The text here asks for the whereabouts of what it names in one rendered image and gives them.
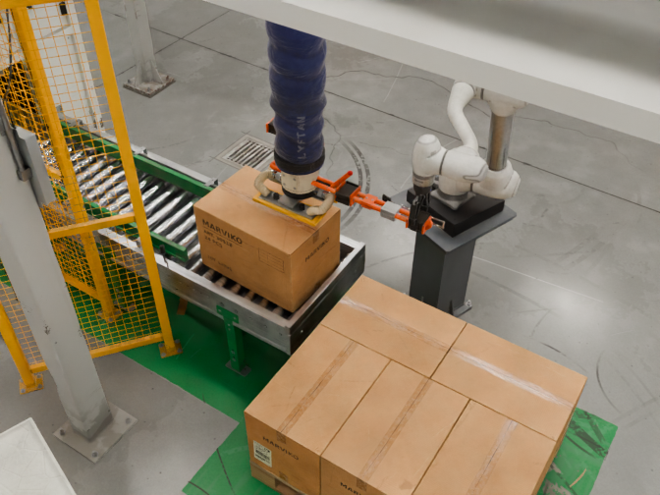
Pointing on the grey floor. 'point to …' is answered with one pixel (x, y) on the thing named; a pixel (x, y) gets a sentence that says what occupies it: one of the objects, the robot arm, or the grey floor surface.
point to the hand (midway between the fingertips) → (418, 219)
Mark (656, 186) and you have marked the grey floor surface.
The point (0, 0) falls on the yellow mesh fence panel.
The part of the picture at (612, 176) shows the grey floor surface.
